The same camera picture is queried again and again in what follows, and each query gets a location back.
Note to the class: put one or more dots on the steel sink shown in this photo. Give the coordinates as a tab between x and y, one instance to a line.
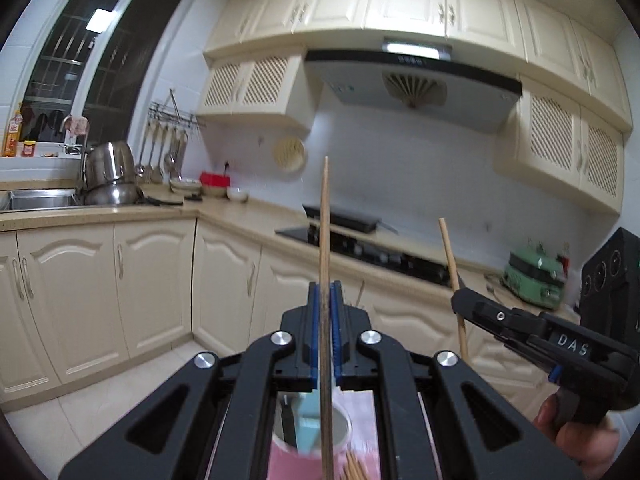
40	201

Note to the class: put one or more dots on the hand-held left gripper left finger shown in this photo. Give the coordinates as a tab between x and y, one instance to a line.
313	340

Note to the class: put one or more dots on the cream lattice door cabinet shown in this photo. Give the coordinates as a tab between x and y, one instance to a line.
260	85
555	145

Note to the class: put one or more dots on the pink cup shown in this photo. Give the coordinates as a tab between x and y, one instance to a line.
286	465

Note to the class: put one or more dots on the cream upper cabinet row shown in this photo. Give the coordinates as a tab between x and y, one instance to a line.
400	5

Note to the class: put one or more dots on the red lidded container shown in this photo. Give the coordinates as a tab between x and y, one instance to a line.
215	178

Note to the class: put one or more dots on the bundle of wooden chopsticks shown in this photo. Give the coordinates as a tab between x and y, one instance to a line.
355	470

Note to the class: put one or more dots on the wall utensil rack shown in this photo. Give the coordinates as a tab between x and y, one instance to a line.
175	115

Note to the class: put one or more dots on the black flat griddle pan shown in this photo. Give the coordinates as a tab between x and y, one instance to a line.
345	217

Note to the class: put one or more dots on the steel stock pot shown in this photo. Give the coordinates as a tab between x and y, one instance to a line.
110	165

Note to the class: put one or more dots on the orange oil bottle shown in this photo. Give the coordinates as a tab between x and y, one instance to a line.
12	132

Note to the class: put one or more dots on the steel mixing basin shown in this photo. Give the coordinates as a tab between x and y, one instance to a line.
112	195

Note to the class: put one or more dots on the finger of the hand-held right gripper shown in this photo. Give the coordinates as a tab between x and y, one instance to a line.
535	355
492	312

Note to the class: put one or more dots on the person's right hand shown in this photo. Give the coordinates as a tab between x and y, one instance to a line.
590	447

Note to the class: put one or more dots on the green electric cooker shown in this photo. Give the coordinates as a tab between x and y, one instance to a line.
532	280

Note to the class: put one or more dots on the wooden chopstick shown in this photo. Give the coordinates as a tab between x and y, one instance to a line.
448	255
325	235

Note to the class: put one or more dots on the black gas cooktop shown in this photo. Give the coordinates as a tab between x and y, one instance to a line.
380	255

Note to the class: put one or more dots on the cream base cabinet run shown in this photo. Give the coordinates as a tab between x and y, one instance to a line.
90	300
225	290

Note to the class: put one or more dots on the chrome faucet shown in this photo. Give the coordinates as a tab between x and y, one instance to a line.
80	170

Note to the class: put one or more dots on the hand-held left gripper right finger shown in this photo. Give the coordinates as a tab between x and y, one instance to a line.
336	340

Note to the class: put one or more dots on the round cream wall trivet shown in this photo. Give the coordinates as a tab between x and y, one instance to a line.
289	155

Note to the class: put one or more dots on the stack of white dishes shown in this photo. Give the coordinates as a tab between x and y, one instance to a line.
185	186

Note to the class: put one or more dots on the hanging metal kitchen utensil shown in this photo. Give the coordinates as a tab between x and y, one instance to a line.
183	150
156	160
142	160
172	157

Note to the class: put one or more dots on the dark kitchen window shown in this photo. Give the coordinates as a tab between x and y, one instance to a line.
65	65

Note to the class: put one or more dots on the pink checked tablecloth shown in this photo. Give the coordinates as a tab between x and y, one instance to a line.
366	425

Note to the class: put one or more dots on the black range hood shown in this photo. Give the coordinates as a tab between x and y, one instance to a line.
450	97

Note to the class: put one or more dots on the pink rag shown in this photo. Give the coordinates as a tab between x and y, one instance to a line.
75	125

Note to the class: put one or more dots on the small white bowl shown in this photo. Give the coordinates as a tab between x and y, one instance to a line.
237	195

